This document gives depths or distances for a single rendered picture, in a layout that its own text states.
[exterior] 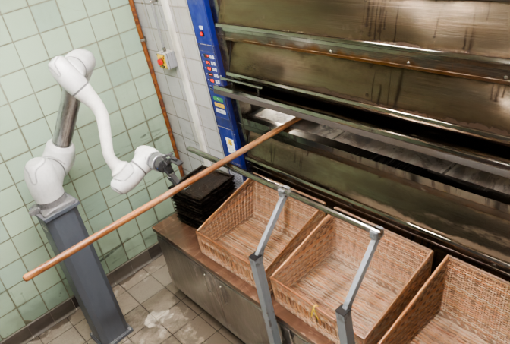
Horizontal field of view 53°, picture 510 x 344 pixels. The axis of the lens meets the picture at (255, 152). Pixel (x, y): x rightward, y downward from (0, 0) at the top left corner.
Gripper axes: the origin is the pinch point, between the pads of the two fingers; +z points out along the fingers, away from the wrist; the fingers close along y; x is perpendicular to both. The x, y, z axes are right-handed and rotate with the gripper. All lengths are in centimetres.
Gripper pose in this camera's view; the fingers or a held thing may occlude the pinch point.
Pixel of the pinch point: (183, 175)
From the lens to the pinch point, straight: 242.0
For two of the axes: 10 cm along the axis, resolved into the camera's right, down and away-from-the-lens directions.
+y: 1.7, 8.6, 4.8
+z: 6.5, 2.7, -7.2
